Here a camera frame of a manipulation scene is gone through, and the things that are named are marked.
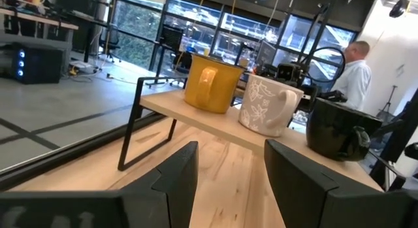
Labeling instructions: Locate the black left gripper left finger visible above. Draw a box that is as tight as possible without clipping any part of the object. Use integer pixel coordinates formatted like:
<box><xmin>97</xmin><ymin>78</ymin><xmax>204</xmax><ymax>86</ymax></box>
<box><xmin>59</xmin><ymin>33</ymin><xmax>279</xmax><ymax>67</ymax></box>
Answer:
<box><xmin>120</xmin><ymin>141</ymin><xmax>199</xmax><ymax>228</ymax></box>

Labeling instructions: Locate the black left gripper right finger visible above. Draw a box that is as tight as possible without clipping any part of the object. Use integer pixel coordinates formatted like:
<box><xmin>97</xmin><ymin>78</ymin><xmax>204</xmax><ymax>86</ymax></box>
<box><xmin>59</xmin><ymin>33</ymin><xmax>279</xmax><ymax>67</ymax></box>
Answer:
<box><xmin>264</xmin><ymin>138</ymin><xmax>418</xmax><ymax>228</ymax></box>

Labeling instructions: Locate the grey floral mug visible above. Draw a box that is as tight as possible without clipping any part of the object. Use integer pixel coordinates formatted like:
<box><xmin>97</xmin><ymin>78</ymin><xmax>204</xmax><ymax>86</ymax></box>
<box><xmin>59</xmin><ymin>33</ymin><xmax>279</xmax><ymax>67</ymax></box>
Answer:
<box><xmin>238</xmin><ymin>73</ymin><xmax>305</xmax><ymax>138</ymax></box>

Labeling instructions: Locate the black mug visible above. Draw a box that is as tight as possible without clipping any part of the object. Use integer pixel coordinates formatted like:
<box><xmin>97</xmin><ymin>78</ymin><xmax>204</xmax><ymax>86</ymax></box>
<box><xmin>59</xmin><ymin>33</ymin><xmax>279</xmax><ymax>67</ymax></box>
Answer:
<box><xmin>305</xmin><ymin>97</ymin><xmax>383</xmax><ymax>162</ymax></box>

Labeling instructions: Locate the dark background monitor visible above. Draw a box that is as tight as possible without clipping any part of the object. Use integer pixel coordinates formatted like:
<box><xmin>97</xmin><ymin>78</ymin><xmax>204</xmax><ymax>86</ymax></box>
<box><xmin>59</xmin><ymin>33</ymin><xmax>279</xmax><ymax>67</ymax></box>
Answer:
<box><xmin>255</xmin><ymin>40</ymin><xmax>278</xmax><ymax>68</ymax></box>

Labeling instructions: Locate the person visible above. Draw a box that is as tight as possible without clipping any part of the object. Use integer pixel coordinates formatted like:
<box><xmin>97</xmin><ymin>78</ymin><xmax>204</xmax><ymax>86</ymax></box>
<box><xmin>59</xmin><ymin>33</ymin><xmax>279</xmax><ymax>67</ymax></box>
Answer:
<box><xmin>330</xmin><ymin>41</ymin><xmax>373</xmax><ymax>112</ymax></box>

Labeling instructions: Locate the black office chair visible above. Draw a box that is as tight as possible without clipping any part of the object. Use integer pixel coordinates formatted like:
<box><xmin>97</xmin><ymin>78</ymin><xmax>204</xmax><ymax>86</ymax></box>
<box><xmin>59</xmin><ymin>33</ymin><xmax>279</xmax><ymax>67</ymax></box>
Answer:
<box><xmin>99</xmin><ymin>24</ymin><xmax>121</xmax><ymax>64</ymax></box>
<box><xmin>145</xmin><ymin>24</ymin><xmax>189</xmax><ymax>89</ymax></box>

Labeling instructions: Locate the black computer tower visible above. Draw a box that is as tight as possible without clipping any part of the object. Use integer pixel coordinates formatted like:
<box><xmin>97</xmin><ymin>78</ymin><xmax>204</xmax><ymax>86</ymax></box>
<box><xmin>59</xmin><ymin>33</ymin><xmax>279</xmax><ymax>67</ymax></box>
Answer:
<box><xmin>11</xmin><ymin>42</ymin><xmax>65</xmax><ymax>85</ymax></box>

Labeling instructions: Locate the wooden background desk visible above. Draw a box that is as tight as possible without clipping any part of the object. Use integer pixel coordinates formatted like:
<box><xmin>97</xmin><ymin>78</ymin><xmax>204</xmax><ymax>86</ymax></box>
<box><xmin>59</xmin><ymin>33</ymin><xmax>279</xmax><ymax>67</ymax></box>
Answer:
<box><xmin>0</xmin><ymin>7</ymin><xmax>80</xmax><ymax>39</ymax></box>

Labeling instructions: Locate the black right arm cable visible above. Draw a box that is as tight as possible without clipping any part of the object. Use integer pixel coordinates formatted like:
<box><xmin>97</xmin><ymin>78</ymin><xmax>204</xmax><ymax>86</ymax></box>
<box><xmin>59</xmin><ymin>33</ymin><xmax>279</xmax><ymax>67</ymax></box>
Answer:
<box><xmin>299</xmin><ymin>46</ymin><xmax>347</xmax><ymax>84</ymax></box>

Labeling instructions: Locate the black aluminium table frame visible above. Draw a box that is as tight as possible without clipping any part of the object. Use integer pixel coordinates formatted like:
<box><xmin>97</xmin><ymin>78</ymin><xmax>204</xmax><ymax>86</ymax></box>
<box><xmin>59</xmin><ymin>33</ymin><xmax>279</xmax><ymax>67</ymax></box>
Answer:
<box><xmin>0</xmin><ymin>110</ymin><xmax>168</xmax><ymax>191</ymax></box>

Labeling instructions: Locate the black ceiling camera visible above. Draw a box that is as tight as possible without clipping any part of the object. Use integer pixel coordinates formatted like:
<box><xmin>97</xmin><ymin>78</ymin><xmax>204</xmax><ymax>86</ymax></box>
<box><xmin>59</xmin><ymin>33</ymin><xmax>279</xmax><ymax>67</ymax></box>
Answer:
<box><xmin>388</xmin><ymin>0</ymin><xmax>411</xmax><ymax>19</ymax></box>

